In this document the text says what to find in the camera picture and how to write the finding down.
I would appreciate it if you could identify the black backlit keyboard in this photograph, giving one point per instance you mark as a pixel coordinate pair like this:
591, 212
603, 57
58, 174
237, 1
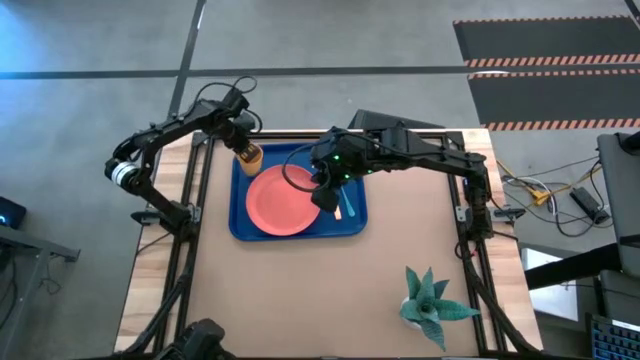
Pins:
615, 342

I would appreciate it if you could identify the pink plastic fork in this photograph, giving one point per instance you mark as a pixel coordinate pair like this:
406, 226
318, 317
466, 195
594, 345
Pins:
338, 214

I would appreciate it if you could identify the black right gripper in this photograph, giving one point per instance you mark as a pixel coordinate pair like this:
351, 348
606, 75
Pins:
345, 155

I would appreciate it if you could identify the black power adapter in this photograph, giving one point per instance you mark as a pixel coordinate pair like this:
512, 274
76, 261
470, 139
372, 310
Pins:
587, 202

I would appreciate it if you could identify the green potted succulent plant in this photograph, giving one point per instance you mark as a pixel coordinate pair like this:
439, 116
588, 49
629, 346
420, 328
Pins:
425, 302

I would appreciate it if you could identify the black desk beam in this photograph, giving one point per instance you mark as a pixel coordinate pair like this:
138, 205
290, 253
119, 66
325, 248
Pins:
570, 267

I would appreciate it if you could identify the grey monitor back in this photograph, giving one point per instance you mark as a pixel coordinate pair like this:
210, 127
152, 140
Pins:
625, 200

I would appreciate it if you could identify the black orange-striped floor mat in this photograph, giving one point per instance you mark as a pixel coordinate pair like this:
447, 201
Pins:
550, 97
540, 40

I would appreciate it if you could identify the black device with blue light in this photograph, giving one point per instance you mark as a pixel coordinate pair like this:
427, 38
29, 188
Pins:
12, 212

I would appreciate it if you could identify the white box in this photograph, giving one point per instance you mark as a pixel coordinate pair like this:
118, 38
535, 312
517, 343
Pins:
555, 300

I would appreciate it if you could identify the light blue plastic spoon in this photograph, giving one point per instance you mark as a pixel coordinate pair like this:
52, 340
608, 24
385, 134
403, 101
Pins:
350, 207

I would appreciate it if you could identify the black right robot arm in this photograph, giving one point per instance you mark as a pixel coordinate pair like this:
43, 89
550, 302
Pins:
450, 160

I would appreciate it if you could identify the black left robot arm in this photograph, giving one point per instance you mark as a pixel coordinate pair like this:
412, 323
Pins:
160, 200

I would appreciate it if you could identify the pink round plate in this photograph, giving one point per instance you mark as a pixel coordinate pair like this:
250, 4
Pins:
280, 205

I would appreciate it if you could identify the black frame camera mount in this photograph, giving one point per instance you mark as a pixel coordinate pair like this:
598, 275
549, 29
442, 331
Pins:
145, 216
507, 213

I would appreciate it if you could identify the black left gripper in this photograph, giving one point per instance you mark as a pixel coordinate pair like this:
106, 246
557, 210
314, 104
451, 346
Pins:
240, 131

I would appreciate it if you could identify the black aluminium table frame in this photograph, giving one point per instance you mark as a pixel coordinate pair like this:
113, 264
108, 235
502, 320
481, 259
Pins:
300, 135

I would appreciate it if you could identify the grey side desk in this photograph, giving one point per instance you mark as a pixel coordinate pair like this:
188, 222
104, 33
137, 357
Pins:
30, 242

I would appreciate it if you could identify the blue plastic tray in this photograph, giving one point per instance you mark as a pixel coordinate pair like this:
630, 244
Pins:
350, 227

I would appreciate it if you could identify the orange plastic cup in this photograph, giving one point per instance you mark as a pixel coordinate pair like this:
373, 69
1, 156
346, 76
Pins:
251, 165

